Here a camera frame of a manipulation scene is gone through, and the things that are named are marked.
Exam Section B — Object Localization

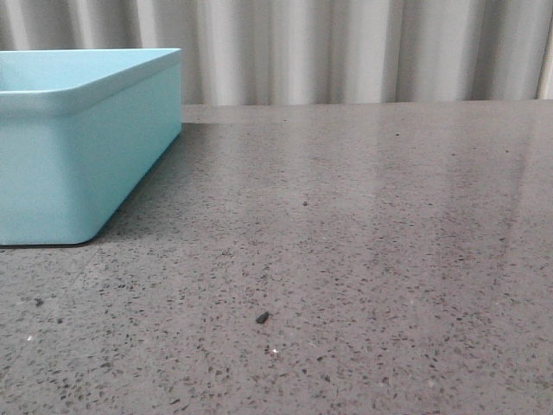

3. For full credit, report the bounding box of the light blue plastic box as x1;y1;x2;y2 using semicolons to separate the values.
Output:
1;48;181;246

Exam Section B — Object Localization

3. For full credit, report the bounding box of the small black debris piece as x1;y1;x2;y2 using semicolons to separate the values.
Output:
256;311;270;324

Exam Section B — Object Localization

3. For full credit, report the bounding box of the white pleated curtain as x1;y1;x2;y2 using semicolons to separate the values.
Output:
1;1;552;105

